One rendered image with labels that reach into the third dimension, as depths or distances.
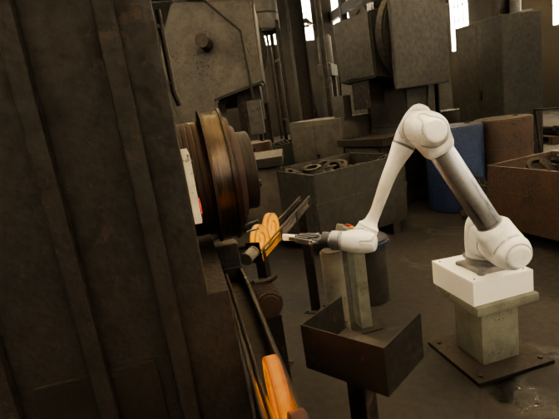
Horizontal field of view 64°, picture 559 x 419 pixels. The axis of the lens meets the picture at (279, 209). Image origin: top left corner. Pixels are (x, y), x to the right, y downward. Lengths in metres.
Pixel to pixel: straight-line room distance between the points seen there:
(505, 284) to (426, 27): 3.53
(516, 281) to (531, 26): 4.63
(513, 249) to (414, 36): 3.47
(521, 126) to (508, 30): 1.53
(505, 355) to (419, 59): 3.43
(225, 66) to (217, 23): 0.37
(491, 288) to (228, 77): 2.98
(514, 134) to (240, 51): 2.83
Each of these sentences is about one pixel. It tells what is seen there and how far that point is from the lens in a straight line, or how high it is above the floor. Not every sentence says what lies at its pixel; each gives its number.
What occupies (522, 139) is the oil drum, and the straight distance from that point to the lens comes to 5.15.
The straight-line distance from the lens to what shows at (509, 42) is 6.25.
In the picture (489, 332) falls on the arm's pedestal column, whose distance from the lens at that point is 2.32.
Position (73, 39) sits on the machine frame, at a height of 1.53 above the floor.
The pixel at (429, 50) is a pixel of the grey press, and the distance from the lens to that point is 5.25.
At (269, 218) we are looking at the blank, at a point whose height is 0.78.
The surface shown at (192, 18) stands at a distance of 4.38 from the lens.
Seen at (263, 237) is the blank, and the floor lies 0.71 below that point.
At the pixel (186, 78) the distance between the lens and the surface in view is 4.33.
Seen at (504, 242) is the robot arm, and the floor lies 0.67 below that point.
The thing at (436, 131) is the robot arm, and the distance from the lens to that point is 1.76.
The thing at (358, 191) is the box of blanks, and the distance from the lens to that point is 4.00.
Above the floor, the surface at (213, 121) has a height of 1.31.
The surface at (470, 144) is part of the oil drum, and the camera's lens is 4.84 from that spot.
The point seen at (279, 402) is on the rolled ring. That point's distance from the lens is 0.99.
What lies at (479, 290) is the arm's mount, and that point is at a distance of 2.15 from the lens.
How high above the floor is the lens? 1.32
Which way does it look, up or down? 13 degrees down
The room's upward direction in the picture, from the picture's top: 9 degrees counter-clockwise
